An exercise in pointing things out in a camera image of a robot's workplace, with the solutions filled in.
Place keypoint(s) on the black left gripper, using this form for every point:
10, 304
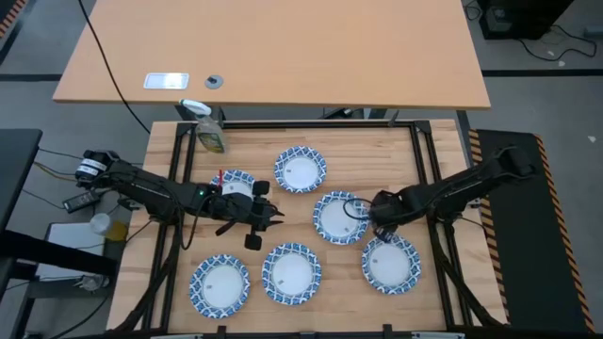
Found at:
256, 212

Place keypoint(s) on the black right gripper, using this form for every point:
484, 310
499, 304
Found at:
391, 207

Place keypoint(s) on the blue white patterned paper bowl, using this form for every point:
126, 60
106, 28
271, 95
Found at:
292, 274
235, 188
300, 170
392, 266
337, 221
219, 286

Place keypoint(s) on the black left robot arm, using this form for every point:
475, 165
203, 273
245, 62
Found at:
141, 186

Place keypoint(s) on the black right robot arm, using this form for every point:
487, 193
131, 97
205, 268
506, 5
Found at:
452, 188

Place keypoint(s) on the clear spray bottle yellow label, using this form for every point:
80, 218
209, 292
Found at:
210, 136

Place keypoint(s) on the black mat with hazard stripes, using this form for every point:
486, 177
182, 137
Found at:
518, 263

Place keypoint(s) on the plastic bottle with yellow liquid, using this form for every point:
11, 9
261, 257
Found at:
110, 228

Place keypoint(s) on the tan wooden desk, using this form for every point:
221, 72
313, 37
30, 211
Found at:
282, 47

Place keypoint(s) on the white rectangular desk plate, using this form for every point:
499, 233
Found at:
166, 81

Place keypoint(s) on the black power adapter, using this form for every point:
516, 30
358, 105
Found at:
81, 201

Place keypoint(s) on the clear plastic wrapper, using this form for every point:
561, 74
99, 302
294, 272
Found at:
92, 282

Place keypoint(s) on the white flat board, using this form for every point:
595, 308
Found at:
70, 240

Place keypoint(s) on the black computer case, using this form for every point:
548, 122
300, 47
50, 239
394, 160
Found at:
523, 19

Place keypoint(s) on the black side table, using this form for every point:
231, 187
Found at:
16, 160

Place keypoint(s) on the black aluminium table frame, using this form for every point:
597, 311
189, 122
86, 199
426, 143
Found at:
306, 124

